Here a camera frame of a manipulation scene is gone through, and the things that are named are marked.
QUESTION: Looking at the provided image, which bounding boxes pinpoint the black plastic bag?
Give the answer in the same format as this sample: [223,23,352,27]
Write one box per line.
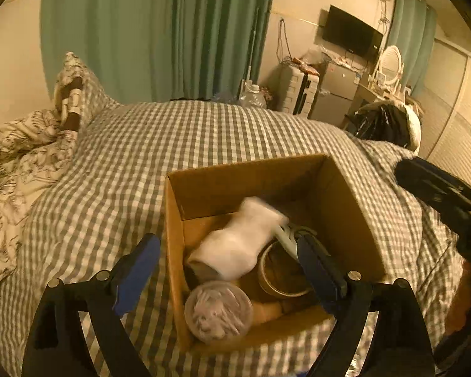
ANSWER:
[344,100,414,150]

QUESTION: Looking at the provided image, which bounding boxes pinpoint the silver mini fridge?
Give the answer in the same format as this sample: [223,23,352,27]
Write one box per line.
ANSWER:
[309,61,362,131]

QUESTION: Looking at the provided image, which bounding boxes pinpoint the white mop pole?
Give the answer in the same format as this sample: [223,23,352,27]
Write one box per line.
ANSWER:
[244,27,257,92]

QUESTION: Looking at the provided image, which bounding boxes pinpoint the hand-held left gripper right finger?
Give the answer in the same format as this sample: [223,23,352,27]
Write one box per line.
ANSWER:
[295,233,436,377]

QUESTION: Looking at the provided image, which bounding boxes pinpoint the white cloth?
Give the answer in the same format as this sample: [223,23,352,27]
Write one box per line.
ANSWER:
[402,103,423,155]

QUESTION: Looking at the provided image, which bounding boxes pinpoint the checkered pillow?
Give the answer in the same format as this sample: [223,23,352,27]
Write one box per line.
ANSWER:
[54,51,120,142]

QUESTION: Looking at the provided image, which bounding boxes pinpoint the clear plastic bag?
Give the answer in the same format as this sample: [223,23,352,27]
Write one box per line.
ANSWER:
[296,44,332,68]

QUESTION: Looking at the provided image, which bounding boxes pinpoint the white sock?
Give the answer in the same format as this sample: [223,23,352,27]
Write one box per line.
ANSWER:
[186,196,290,280]

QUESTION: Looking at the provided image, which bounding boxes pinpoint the brown tape roll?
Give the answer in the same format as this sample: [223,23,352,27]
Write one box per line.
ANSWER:
[256,239,319,298]

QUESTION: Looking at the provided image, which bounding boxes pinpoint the person's right hand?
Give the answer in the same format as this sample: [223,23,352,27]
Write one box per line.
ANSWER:
[447,260,471,335]

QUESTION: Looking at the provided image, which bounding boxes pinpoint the striped plush toy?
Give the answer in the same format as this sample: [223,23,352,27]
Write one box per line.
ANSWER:
[54,76,84,131]

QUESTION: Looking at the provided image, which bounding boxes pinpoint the black television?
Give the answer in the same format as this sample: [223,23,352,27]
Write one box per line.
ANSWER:
[321,5,384,58]

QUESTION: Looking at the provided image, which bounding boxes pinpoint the white suitcase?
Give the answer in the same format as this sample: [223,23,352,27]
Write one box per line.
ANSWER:
[278,65,321,119]

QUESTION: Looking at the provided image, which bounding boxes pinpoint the hanging wall cables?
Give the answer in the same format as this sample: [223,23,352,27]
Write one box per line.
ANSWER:
[276,18,296,64]

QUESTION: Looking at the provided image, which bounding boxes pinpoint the white and blue tool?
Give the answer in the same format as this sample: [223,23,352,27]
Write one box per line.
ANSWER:
[274,223,301,262]

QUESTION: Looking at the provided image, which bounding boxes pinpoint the oval white vanity mirror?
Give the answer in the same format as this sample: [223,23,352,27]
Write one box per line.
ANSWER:
[371,45,405,91]

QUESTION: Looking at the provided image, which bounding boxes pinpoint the clear round cotton swab container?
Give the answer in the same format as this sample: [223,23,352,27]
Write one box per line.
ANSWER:
[184,281,254,343]

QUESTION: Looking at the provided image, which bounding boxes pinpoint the floral quilt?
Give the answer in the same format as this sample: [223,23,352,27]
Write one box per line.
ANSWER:
[0,108,77,287]

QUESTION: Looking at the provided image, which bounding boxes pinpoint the grey checkered bed cover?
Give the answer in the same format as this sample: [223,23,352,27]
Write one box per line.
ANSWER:
[0,100,466,377]

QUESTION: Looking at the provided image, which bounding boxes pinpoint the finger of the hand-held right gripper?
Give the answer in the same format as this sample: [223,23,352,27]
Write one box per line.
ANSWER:
[394,159,471,276]

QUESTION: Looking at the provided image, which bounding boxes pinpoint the narrow green curtain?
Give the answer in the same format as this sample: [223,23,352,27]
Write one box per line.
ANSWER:
[387,0,438,97]

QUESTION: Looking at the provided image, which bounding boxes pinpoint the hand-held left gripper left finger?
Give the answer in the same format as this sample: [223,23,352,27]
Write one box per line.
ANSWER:
[21,233,161,377]

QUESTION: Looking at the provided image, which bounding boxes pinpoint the white sliding wardrobe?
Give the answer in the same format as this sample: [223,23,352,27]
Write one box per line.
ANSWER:
[414,38,471,191]

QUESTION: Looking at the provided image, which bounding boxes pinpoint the wooden piece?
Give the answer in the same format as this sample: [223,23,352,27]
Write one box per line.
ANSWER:
[253,300,285,325]

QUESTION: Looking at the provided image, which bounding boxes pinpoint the wide green curtain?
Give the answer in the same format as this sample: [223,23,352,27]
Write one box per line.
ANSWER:
[40,0,278,103]

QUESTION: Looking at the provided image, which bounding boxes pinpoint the clear plastic bottle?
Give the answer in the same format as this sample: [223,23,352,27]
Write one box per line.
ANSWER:
[239,79,267,109]

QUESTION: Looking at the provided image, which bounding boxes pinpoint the cardboard box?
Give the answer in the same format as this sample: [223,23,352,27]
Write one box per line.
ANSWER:
[164,153,386,356]

